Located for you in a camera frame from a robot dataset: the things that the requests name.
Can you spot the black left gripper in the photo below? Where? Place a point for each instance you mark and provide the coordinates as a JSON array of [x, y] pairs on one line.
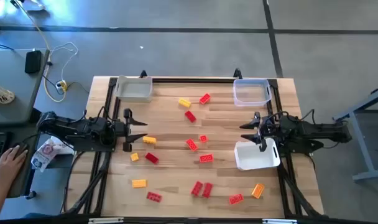
[[127, 129]]

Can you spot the black power brick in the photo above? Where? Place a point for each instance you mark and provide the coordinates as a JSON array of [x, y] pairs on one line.
[[33, 61]]

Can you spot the black aluminium table frame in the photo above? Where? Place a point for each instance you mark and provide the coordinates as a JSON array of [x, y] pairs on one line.
[[192, 80]]

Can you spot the white plastic bin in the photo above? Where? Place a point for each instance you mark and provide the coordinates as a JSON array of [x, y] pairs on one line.
[[254, 158]]

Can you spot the white numbered tag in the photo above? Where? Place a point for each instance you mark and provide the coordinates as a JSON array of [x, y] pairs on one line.
[[1, 93]]

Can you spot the person's hand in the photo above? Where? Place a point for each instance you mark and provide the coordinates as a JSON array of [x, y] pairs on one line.
[[8, 165]]

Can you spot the small yellow toy brick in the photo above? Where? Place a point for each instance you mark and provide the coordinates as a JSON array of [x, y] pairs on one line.
[[134, 156]]

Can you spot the grey metal table frame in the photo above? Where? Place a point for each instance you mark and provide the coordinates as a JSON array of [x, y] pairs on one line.
[[363, 137]]

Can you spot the orange toy brick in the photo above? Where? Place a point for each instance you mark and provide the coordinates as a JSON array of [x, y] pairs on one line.
[[258, 190]]

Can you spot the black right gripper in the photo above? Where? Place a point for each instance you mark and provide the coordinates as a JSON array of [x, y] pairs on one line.
[[263, 130]]

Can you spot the grey plastic bin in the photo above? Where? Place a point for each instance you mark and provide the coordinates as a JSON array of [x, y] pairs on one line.
[[133, 90]]

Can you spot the orange-yellow toy brick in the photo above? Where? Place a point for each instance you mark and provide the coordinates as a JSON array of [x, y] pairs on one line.
[[139, 183]]

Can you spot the white paper sheet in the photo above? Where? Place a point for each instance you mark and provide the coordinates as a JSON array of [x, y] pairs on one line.
[[66, 150]]

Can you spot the white red printed bag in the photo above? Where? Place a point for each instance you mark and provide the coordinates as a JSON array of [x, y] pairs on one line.
[[46, 154]]

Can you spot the yellow white plug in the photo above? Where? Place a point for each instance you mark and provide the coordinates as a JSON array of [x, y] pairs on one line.
[[61, 86]]

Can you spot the dark grey desk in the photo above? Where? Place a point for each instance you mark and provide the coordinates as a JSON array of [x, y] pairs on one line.
[[22, 180]]

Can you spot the small orange-red toy brick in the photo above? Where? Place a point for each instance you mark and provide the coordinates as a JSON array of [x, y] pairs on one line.
[[203, 138]]

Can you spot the red toy brick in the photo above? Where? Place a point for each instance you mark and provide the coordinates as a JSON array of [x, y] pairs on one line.
[[196, 188], [151, 158], [190, 116], [153, 197], [207, 190]]

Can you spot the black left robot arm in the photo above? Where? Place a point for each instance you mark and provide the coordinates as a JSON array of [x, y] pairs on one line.
[[71, 126]]

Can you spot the clear plastic bin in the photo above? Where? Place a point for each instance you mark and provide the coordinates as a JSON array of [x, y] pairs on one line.
[[251, 93]]

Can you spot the silver metal bracket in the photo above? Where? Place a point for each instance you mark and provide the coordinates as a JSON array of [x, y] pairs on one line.
[[105, 221], [279, 221]]

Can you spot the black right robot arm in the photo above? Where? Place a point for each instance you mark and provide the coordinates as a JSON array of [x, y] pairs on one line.
[[316, 129]]

